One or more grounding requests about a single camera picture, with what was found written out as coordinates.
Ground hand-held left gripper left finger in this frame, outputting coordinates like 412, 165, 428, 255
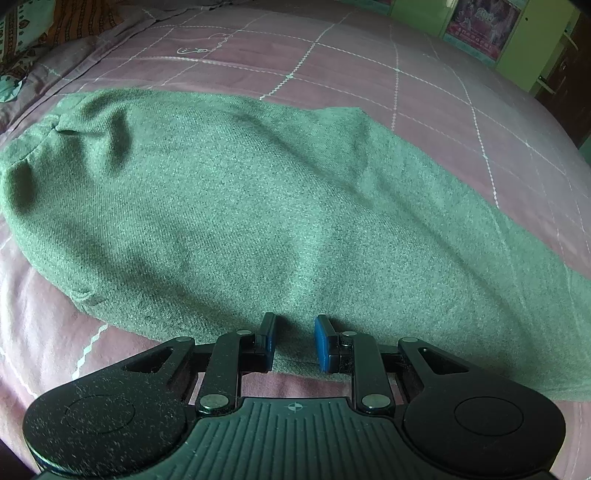
124, 312, 279, 415

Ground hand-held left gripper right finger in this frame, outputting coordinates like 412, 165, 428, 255
313, 315, 470, 415

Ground green pants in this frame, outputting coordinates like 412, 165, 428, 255
0, 88, 591, 402

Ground pink quilted bedspread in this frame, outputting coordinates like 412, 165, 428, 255
0, 0, 591, 480

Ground dark brown wooden door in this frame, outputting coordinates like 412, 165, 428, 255
534, 13, 591, 155

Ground pale green wardrobe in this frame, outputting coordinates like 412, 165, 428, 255
369, 0, 575, 95

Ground orange patterned pillow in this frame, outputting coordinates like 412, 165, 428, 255
44, 0, 123, 49

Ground teal patterned pillow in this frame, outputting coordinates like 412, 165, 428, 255
0, 0, 58, 103

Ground wall poster with figures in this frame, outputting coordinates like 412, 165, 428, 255
444, 0, 519, 62

